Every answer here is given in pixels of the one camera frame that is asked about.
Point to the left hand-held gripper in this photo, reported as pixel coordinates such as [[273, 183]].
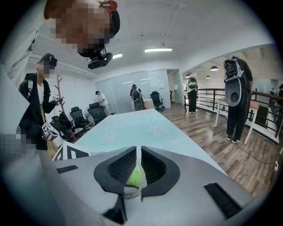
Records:
[[70, 152]]

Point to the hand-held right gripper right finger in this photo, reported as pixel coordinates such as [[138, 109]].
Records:
[[162, 174]]

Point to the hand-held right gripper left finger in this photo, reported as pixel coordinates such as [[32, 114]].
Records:
[[115, 170]]

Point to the green vegetable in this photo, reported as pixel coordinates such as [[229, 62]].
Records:
[[135, 177]]

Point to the black office chair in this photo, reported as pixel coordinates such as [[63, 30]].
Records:
[[96, 113], [157, 100], [77, 119], [60, 129]]

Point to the light blue flowered tablecloth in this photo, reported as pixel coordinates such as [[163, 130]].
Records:
[[132, 130]]

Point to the wooden coat rack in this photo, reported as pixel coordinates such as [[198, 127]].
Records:
[[63, 103]]

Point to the person's white shirt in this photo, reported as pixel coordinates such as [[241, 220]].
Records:
[[15, 103]]

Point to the frosted glass partition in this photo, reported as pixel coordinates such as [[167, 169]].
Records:
[[132, 83]]

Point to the long ceiling light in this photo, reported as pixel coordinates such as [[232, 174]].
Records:
[[117, 55], [158, 50]]

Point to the wooden top white table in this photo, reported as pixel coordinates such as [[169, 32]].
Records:
[[253, 110]]

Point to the grey equipment backpack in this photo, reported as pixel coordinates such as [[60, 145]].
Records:
[[232, 88]]

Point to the black metal railing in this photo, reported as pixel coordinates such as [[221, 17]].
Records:
[[267, 106]]

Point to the red hair clip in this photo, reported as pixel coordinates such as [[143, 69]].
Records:
[[110, 4]]

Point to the black head-worn camera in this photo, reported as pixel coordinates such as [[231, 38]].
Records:
[[99, 60]]

